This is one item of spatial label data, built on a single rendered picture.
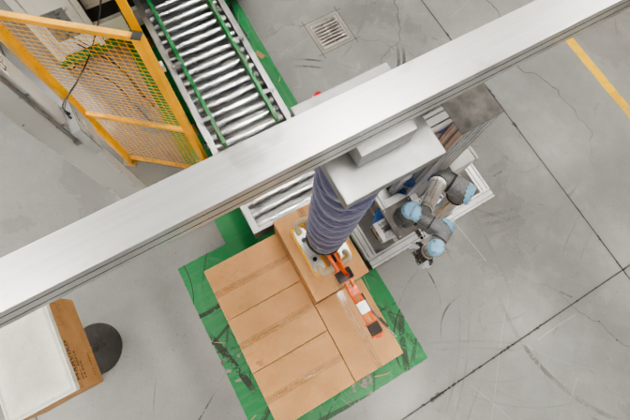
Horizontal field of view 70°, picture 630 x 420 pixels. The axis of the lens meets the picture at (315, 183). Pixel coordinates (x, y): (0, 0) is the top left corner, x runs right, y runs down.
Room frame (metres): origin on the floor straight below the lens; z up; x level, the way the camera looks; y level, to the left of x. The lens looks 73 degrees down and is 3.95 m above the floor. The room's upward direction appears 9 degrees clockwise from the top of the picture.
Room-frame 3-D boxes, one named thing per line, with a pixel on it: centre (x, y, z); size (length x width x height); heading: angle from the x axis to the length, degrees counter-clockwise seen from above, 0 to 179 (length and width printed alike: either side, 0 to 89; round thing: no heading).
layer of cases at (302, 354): (0.07, -0.05, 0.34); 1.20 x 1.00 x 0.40; 38
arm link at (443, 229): (0.52, -0.64, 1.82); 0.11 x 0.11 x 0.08; 65
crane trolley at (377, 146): (0.50, -0.11, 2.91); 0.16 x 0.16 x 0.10; 38
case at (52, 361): (-0.45, 1.52, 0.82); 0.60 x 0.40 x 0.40; 37
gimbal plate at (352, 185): (0.50, -0.11, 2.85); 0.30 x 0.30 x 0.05; 38
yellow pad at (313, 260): (0.44, -0.03, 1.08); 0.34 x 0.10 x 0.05; 39
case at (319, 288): (0.49, -0.10, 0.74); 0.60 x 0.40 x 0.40; 38
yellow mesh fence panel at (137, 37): (1.14, 1.30, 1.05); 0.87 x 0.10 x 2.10; 90
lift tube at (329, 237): (0.50, -0.11, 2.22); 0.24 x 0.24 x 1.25
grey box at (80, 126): (0.82, 1.30, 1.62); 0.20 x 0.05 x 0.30; 38
